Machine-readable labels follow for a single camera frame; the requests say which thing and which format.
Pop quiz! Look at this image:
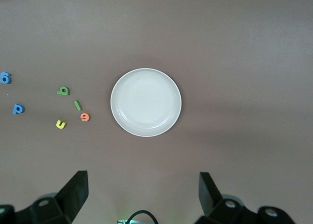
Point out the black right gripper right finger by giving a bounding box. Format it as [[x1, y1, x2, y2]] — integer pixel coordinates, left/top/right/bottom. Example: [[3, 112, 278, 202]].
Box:
[[195, 172, 260, 224]]

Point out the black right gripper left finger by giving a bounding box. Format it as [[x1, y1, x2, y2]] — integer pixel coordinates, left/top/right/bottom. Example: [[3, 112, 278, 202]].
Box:
[[14, 170, 89, 224]]

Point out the green foam letter b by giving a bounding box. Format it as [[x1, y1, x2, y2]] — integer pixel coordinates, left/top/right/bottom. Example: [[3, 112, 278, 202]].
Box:
[[56, 86, 71, 96]]

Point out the beige round plate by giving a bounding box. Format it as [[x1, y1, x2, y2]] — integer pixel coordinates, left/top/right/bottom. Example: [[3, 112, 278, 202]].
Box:
[[110, 67, 182, 137]]

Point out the blue foam letter p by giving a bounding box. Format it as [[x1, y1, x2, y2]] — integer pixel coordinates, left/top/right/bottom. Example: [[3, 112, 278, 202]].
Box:
[[12, 103, 25, 115]]

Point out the blue foam letter g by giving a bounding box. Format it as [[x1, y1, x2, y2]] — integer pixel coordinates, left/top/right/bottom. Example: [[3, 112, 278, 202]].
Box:
[[0, 71, 12, 85]]

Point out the brown table cover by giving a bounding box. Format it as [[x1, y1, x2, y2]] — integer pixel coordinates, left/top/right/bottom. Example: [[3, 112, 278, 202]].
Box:
[[0, 0, 313, 224]]

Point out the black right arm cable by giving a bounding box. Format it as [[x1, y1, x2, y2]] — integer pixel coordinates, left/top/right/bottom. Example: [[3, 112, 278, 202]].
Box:
[[126, 210, 160, 224]]

